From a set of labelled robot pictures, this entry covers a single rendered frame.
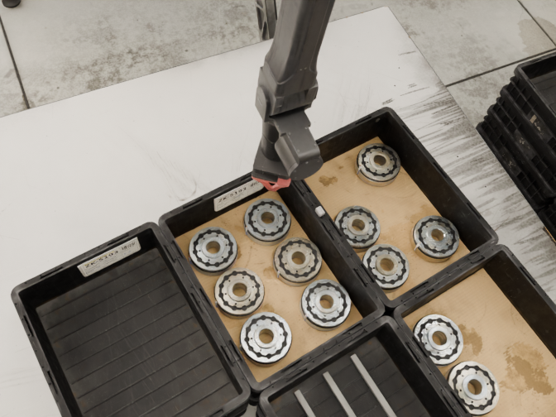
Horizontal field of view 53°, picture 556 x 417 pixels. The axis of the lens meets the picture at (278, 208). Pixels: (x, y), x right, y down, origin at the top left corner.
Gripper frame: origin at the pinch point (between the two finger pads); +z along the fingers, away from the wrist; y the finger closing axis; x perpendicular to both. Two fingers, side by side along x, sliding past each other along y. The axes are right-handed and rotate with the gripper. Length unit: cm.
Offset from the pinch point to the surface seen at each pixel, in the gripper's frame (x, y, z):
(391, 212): -26.1, 10.4, 24.1
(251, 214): 4.6, -0.2, 20.3
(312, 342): -14.5, -23.7, 22.9
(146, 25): 86, 120, 107
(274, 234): -1.4, -3.5, 20.3
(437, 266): -37.9, -0.3, 24.1
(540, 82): -75, 94, 61
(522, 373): -58, -19, 24
